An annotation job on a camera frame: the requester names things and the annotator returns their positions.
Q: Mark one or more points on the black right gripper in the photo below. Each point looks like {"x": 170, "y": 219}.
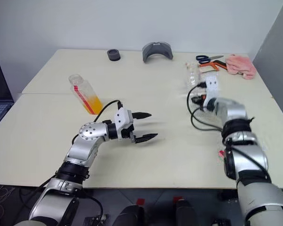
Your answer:
{"x": 201, "y": 99}

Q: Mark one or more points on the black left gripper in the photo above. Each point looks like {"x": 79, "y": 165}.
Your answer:
{"x": 128, "y": 134}

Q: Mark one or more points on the clear wine glass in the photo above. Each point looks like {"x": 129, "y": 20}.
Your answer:
{"x": 192, "y": 75}

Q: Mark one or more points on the orange juice bottle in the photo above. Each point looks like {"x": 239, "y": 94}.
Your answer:
{"x": 94, "y": 103}

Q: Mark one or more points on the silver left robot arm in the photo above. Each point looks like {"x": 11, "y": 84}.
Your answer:
{"x": 89, "y": 131}

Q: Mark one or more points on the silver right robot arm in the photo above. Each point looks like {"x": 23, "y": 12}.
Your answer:
{"x": 233, "y": 113}

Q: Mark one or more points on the orange hacksaw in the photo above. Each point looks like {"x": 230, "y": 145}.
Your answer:
{"x": 211, "y": 64}

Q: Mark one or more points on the pink cloth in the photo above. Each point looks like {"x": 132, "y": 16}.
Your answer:
{"x": 240, "y": 66}

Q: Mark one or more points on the grey curved visor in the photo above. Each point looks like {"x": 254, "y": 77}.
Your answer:
{"x": 156, "y": 50}

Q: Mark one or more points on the red tag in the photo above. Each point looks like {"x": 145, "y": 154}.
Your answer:
{"x": 140, "y": 201}
{"x": 178, "y": 199}

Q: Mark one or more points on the black round tape roll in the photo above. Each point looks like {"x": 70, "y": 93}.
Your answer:
{"x": 113, "y": 55}

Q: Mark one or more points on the dark rounded shape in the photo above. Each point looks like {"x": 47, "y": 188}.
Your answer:
{"x": 188, "y": 213}
{"x": 129, "y": 216}

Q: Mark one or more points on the grey partition panel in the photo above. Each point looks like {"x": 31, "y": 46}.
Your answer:
{"x": 278, "y": 58}

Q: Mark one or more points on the small black mechanical part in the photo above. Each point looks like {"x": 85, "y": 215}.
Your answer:
{"x": 95, "y": 220}

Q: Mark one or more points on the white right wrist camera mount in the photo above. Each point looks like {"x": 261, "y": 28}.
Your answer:
{"x": 212, "y": 90}

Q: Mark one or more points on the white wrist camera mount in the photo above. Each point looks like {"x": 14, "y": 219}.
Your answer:
{"x": 212, "y": 90}
{"x": 122, "y": 117}

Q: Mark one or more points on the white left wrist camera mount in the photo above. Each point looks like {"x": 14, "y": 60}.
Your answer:
{"x": 122, "y": 117}

